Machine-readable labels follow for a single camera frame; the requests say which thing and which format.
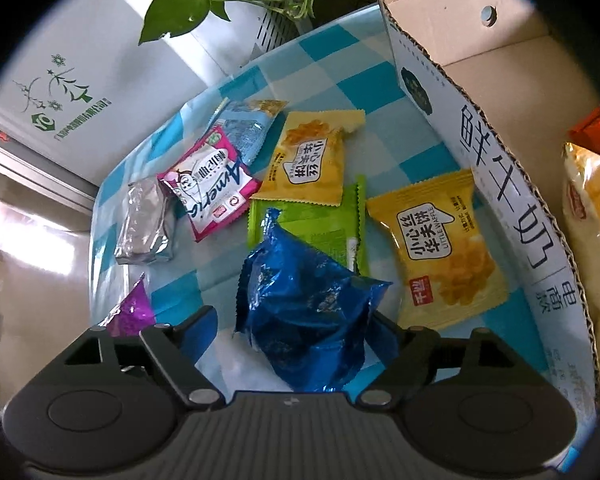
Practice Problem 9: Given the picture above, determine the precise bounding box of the yellow waffle packet upside-down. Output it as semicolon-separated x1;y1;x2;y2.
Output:
252;110;366;207

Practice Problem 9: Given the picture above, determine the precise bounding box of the yellow little waffle packet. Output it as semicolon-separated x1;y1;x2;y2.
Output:
366;169;508;330

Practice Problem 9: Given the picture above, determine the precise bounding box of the purple foil snack packet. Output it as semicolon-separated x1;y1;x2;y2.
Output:
99;274;156;337

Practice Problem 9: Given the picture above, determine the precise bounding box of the blue foil snack packet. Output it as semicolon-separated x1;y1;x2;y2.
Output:
235;208;390;392

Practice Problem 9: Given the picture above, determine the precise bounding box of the white appliance with green logo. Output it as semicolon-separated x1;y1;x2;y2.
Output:
0;0;301;187

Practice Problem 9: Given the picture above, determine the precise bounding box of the cardboard milk box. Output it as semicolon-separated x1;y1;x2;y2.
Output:
379;0;600;472

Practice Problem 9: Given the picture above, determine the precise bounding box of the yellow chips bag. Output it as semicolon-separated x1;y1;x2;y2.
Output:
562;142;600;363

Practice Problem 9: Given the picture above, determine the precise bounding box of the green pothos plant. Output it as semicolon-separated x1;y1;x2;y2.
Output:
138;0;315;44

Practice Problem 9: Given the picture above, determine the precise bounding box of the pink white snack packet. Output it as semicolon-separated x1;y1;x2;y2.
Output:
158;126;261;243

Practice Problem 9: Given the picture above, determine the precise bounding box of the silver foil snack packet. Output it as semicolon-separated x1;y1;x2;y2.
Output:
114;177;175;264

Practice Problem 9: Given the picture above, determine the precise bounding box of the green snack packet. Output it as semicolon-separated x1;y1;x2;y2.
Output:
247;174;368;275

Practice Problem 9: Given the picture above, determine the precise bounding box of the light blue snack packet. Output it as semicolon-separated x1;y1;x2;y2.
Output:
208;98;288;166

